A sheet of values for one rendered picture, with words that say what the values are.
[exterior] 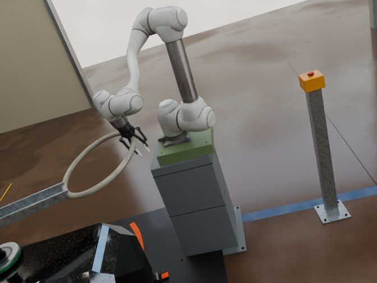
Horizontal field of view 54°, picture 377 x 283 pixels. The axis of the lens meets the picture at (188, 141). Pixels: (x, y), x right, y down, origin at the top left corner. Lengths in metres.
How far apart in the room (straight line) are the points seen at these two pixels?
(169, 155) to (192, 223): 0.56
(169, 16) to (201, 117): 0.60
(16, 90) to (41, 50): 0.93
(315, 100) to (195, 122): 0.74
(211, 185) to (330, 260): 0.89
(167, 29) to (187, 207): 1.18
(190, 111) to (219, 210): 0.75
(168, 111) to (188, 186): 0.51
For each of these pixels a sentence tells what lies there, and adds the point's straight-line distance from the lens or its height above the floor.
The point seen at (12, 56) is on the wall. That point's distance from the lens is 7.08.
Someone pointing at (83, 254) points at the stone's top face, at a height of 0.84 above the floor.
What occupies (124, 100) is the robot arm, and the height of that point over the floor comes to 1.42.
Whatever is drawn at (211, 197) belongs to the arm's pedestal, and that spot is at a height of 0.49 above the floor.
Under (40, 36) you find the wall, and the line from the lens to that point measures 6.78.
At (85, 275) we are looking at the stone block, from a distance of 1.82.
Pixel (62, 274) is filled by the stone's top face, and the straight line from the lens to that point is 1.89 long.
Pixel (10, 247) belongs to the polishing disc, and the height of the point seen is 0.88.
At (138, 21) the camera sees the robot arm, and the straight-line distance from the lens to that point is 2.17.
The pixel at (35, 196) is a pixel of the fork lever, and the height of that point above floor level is 1.06.
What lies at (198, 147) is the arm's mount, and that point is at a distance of 2.31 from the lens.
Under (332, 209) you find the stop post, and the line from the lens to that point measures 2.87.
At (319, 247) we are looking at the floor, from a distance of 2.70.
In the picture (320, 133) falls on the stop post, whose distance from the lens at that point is 2.50.
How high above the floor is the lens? 1.94
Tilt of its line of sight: 26 degrees down
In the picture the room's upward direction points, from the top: 19 degrees counter-clockwise
